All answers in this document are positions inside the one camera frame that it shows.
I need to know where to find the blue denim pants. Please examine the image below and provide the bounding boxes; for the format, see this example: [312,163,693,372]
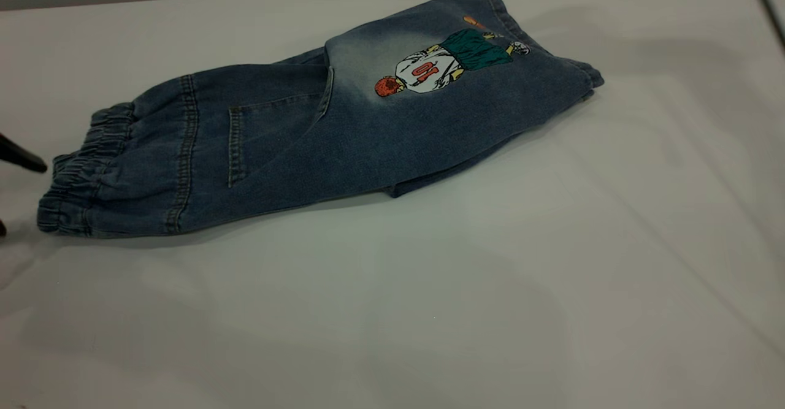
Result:
[36,0,605,239]

